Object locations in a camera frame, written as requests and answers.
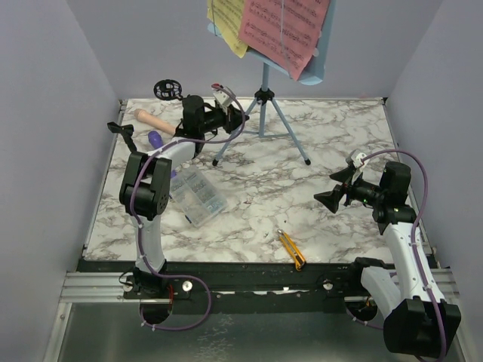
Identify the purple microphone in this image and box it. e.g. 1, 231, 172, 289
147, 130, 177, 180

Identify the beige microphone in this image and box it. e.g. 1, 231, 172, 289
134, 109, 176, 136

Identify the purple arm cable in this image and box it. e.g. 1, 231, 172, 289
346, 149, 450, 362
128, 87, 250, 333

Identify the clear plastic screw box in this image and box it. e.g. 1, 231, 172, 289
170, 165, 227, 227

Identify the yellow sheet music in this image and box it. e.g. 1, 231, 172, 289
207, 0, 248, 59

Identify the yellow utility knife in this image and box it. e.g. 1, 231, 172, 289
277, 229, 306, 272

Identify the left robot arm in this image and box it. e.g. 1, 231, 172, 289
108, 95, 248, 298

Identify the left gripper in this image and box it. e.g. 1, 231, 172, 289
198, 104, 248, 135

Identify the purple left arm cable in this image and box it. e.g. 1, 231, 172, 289
128, 87, 250, 333

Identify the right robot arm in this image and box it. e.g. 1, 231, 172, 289
314, 161, 461, 360

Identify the light blue music stand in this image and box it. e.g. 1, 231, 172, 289
208, 21, 325, 164

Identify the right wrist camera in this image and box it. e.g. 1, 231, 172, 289
346, 149, 367, 170

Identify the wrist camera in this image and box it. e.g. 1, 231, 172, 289
211, 83, 235, 112
346, 149, 367, 170

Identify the black tripod mic stand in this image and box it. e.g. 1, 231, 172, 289
153, 79, 184, 101

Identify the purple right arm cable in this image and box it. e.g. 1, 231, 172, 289
346, 149, 450, 362

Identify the black round-base mic stand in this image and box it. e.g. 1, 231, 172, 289
107, 121, 139, 154

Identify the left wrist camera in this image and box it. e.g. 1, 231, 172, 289
211, 83, 235, 112

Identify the pink sheet music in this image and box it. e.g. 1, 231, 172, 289
238, 1, 335, 83

